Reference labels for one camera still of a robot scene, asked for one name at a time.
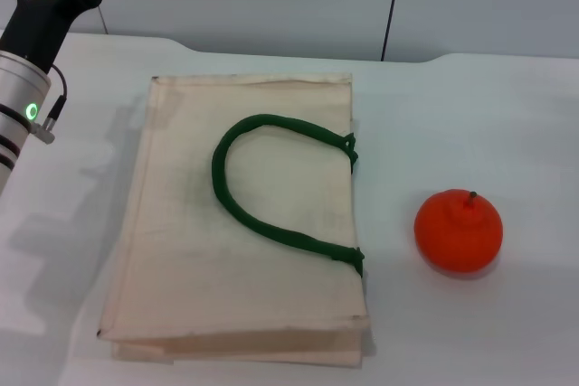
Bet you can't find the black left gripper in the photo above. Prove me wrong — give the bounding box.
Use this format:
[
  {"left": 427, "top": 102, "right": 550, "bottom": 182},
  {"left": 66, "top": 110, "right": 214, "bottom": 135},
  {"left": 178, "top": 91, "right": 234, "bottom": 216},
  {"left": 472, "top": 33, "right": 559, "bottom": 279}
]
[{"left": 0, "top": 0, "right": 124, "bottom": 73}]

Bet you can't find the white handbag with green handles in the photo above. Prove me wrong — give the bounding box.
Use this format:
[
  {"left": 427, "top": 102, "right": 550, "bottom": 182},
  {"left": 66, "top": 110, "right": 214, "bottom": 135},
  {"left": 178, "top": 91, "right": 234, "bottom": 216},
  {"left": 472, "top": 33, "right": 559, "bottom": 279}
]
[{"left": 96, "top": 71, "right": 370, "bottom": 367}]

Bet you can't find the orange fruit with stem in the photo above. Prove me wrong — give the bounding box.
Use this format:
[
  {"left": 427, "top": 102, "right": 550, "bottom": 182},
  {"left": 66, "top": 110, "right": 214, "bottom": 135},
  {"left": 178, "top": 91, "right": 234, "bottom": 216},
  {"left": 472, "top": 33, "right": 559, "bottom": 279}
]
[{"left": 413, "top": 188, "right": 504, "bottom": 275}]

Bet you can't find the thin dark background rod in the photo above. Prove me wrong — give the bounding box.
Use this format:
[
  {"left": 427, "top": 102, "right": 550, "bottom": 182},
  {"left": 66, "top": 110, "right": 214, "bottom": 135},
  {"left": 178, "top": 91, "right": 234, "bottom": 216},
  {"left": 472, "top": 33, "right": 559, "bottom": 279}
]
[{"left": 381, "top": 0, "right": 405, "bottom": 62}]

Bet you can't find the grey arm cable with plug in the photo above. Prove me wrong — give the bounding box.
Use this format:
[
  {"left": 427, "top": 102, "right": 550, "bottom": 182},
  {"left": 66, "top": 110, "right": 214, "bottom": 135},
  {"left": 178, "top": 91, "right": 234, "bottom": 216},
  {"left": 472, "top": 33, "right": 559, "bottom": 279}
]
[{"left": 30, "top": 62, "right": 69, "bottom": 145}]

